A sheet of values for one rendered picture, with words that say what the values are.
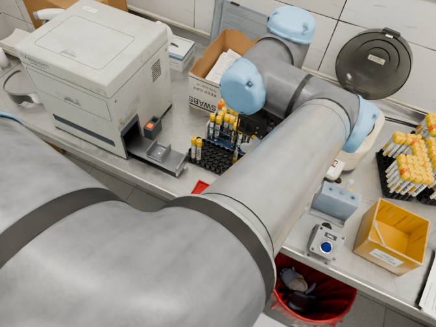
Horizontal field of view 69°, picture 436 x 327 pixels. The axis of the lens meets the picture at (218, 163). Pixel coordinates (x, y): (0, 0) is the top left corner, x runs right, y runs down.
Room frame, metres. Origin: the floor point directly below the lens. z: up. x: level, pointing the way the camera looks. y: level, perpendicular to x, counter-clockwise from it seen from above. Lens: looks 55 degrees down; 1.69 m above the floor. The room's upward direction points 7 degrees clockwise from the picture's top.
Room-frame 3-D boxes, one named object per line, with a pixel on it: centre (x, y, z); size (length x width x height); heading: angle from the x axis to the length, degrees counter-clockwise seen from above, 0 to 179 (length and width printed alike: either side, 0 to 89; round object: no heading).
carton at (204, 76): (0.89, -0.03, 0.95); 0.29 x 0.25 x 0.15; 160
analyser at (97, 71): (0.70, 0.35, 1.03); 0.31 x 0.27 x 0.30; 70
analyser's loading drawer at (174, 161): (0.55, 0.20, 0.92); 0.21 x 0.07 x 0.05; 70
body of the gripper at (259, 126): (0.49, -0.08, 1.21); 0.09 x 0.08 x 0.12; 69
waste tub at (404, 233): (0.37, -0.47, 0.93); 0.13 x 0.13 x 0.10; 67
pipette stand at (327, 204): (0.45, -0.33, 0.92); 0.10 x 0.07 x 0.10; 72
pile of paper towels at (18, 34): (0.96, 0.73, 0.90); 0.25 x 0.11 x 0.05; 70
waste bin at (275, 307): (0.41, -0.42, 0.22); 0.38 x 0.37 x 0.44; 70
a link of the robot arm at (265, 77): (0.39, -0.05, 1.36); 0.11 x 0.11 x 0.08; 61
